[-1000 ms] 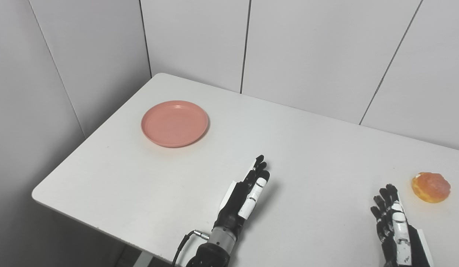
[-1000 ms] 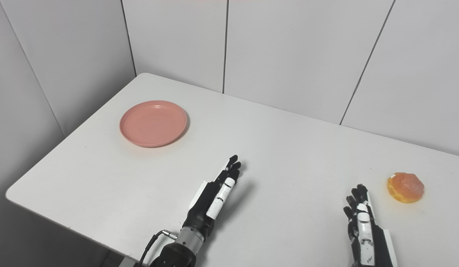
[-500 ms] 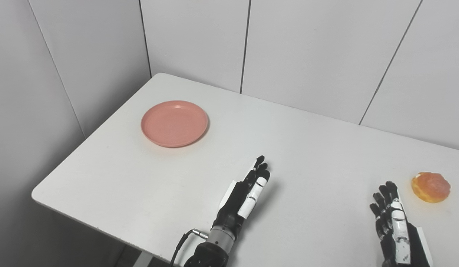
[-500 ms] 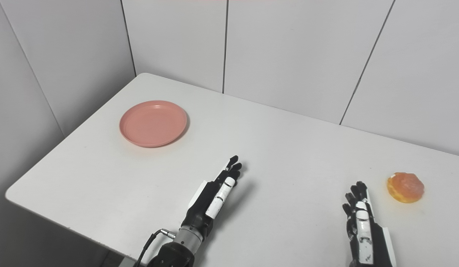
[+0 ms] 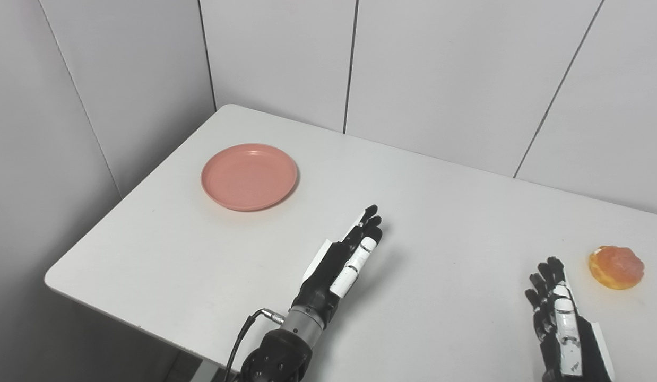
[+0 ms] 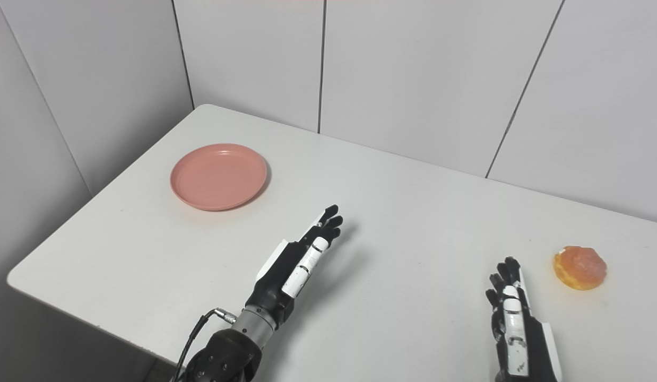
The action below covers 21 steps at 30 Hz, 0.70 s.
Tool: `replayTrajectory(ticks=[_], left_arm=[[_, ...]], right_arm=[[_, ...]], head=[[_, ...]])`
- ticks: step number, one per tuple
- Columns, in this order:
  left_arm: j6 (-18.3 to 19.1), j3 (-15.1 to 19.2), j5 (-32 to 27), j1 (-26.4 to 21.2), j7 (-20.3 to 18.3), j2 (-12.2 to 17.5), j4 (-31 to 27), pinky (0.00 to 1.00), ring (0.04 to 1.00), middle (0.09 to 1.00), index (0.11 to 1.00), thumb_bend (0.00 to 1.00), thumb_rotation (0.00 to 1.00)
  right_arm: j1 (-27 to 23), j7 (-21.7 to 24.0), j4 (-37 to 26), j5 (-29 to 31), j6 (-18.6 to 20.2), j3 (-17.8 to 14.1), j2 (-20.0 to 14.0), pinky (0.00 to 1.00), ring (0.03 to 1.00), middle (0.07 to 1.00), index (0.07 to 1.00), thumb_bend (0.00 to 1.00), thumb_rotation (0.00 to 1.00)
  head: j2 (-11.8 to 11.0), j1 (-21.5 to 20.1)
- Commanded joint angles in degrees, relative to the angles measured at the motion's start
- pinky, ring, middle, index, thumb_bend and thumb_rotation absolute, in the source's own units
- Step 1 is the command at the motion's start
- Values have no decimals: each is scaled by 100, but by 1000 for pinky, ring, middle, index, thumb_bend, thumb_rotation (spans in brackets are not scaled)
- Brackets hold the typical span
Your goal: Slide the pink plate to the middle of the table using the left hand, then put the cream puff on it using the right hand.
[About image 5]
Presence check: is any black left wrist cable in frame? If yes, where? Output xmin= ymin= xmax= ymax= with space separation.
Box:
xmin=222 ymin=308 xmax=286 ymax=382

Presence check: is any pink round plate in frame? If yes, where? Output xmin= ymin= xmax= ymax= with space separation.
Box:
xmin=201 ymin=143 xmax=299 ymax=212

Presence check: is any orange cream puff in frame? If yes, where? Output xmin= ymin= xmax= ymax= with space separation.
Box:
xmin=589 ymin=245 xmax=645 ymax=290

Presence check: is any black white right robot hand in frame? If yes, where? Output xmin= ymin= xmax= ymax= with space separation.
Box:
xmin=525 ymin=257 xmax=616 ymax=382

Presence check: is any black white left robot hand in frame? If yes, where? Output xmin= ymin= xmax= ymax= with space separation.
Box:
xmin=291 ymin=205 xmax=383 ymax=319

